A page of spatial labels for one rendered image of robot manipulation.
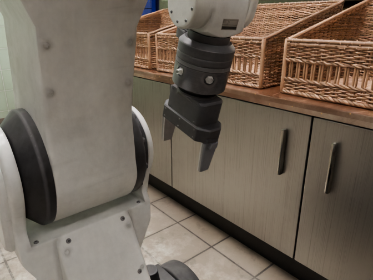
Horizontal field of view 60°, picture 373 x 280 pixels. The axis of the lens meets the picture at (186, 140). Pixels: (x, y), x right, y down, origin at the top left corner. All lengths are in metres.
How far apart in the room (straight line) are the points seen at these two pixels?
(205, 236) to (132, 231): 0.85
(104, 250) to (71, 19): 0.29
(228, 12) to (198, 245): 0.94
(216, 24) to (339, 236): 0.68
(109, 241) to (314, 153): 0.62
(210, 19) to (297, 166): 0.59
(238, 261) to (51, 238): 0.86
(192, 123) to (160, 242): 0.82
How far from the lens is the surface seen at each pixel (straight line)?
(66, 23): 0.34
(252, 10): 0.52
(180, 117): 0.54
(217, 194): 1.22
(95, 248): 0.46
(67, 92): 0.35
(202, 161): 0.55
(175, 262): 0.90
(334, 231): 0.98
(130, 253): 0.48
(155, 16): 2.13
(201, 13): 0.45
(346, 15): 1.26
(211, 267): 1.18
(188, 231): 1.33
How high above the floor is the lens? 0.77
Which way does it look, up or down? 20 degrees down
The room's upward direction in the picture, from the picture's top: straight up
